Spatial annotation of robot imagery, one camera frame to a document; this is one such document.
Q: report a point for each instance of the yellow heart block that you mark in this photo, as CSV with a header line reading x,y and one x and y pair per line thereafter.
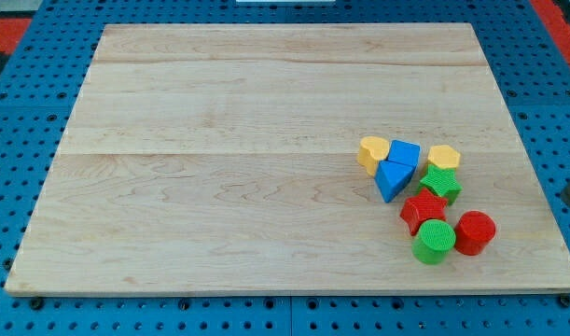
x,y
372,150

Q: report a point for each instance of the blue cube block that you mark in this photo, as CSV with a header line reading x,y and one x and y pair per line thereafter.
x,y
405,153

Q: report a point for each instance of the light wooden board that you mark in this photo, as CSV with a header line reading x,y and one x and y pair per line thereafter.
x,y
220,160

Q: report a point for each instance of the blue triangle block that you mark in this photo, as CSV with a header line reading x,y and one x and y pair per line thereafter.
x,y
392,177

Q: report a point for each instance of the red star block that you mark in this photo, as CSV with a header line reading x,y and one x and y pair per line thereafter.
x,y
423,206

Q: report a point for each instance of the green star block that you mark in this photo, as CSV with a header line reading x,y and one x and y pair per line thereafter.
x,y
441,182

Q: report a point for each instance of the yellow hexagon block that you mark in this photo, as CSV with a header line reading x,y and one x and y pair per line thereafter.
x,y
444,157

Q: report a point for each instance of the green cylinder block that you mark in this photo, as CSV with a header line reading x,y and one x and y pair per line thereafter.
x,y
433,241

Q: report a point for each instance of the red cylinder block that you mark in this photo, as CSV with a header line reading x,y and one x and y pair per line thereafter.
x,y
474,231

